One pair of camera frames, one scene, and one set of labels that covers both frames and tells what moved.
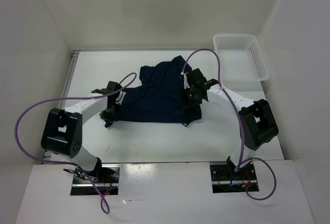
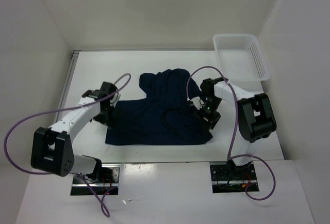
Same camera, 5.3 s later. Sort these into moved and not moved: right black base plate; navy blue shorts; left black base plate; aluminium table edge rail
Moved: navy blue shorts
Not moved: aluminium table edge rail; left black base plate; right black base plate
